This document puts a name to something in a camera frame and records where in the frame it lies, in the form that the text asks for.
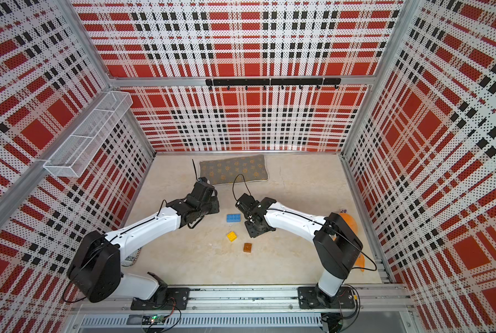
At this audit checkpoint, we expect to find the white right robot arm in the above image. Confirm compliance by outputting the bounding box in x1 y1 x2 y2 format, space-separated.
236 194 363 299

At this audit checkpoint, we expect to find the blue lego brick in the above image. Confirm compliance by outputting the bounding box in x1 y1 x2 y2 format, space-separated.
227 214 241 223

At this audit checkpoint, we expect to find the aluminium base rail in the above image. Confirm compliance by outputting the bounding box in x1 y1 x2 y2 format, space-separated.
63 284 420 332

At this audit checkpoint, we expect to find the patterned cup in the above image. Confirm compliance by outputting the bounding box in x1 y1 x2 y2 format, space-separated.
121 248 142 267

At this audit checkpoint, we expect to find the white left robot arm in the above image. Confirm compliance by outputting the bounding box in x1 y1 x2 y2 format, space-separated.
67 178 220 306

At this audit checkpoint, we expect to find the orange translucent lego piece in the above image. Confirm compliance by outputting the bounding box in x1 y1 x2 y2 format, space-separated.
243 243 252 253

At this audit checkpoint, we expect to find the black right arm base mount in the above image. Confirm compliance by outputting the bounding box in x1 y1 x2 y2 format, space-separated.
297 286 356 309

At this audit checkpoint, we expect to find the grey floral cushion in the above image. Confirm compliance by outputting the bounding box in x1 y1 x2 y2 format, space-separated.
199 155 269 185

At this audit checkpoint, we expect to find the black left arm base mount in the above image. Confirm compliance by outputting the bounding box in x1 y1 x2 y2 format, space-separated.
131 272 191 311

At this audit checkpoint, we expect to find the black hook rail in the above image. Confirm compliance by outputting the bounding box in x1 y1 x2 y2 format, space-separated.
205 78 342 88

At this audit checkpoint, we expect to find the white wire mesh basket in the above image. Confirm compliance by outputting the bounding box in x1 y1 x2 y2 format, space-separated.
44 91 132 178

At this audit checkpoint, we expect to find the yellow lego brick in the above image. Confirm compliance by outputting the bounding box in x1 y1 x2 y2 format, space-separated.
227 232 238 242

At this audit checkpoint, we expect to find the orange plush toy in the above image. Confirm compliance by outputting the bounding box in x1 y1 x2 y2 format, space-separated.
335 211 366 272

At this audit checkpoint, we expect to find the green lit circuit board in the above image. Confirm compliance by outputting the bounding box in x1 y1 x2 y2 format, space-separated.
141 315 165 326

